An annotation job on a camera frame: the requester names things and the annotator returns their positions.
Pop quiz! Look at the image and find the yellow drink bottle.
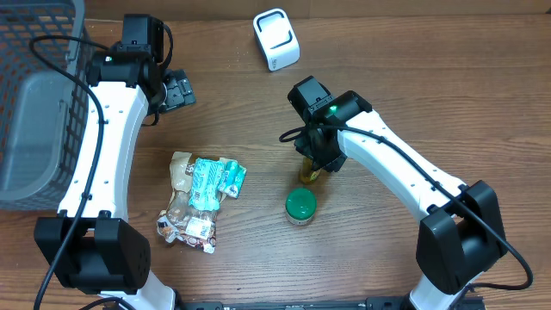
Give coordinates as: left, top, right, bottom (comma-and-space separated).
299, 157, 321, 184

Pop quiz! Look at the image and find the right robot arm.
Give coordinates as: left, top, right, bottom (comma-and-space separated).
288, 77, 507, 309

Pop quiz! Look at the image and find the white barcode scanner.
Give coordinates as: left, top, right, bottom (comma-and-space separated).
252, 8, 300, 71

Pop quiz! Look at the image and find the dark grey plastic basket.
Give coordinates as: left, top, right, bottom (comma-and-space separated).
1, 0, 93, 211

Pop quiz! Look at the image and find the green lidded cup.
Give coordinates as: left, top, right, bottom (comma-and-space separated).
285, 188, 317, 226

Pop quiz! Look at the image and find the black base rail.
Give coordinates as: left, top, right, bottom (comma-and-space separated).
180, 295, 487, 310

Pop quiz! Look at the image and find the teal tissue pack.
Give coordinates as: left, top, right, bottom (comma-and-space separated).
218, 160, 247, 198

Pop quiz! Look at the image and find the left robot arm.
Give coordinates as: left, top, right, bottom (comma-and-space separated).
34, 14, 195, 309

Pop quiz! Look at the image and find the teal wet wipes pack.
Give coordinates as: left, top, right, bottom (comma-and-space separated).
189, 158, 225, 211

